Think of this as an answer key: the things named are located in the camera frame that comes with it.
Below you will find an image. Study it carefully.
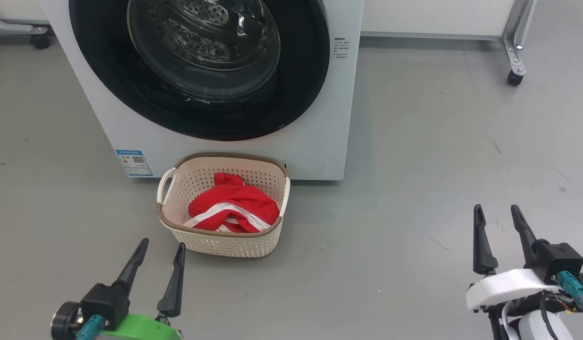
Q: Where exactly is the red white printed jersey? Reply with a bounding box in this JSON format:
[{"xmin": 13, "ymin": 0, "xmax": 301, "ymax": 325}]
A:
[{"xmin": 216, "ymin": 208, "xmax": 273, "ymax": 233}]

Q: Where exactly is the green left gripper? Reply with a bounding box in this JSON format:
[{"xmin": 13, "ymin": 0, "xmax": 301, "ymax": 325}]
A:
[{"xmin": 100, "ymin": 238, "xmax": 186, "ymax": 340}]

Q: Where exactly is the grey stand with casters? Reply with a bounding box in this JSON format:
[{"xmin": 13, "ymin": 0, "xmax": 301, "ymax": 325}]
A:
[{"xmin": 0, "ymin": 9, "xmax": 51, "ymax": 50}]

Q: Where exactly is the white partition board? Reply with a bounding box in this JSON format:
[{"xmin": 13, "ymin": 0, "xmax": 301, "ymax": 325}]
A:
[{"xmin": 360, "ymin": 0, "xmax": 516, "ymax": 41}]

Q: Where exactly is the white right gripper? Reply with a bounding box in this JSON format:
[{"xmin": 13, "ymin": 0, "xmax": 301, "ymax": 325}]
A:
[{"xmin": 465, "ymin": 204, "xmax": 561, "ymax": 312}]

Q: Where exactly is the white front-load washing machine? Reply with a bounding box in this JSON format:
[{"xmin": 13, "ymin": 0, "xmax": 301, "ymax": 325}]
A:
[{"xmin": 36, "ymin": 0, "xmax": 365, "ymax": 181}]

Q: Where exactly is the black cylindrical left gripper motor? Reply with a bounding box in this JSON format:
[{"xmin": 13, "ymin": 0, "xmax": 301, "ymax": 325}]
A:
[{"xmin": 51, "ymin": 301, "xmax": 84, "ymax": 340}]

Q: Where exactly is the cream perforated laundry basket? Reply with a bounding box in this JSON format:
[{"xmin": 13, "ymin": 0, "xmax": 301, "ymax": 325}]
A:
[{"xmin": 156, "ymin": 152, "xmax": 291, "ymax": 258}]

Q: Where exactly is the black cable teal plug left arm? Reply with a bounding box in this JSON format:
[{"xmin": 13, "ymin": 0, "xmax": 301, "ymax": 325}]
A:
[{"xmin": 76, "ymin": 315, "xmax": 105, "ymax": 340}]

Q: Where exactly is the black glass washing machine door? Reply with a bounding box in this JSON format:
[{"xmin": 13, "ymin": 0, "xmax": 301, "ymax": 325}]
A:
[{"xmin": 69, "ymin": 0, "xmax": 331, "ymax": 141}]

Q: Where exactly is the blue white energy label sticker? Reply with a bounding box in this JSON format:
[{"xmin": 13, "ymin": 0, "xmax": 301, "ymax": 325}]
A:
[{"xmin": 115, "ymin": 150, "xmax": 154, "ymax": 177}]

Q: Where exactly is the metal frame leg with caster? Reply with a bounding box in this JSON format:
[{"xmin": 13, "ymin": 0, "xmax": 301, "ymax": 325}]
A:
[{"xmin": 499, "ymin": 0, "xmax": 538, "ymax": 86}]

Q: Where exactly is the red garment white stripe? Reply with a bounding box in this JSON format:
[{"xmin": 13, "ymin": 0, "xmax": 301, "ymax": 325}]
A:
[{"xmin": 184, "ymin": 173, "xmax": 280, "ymax": 233}]

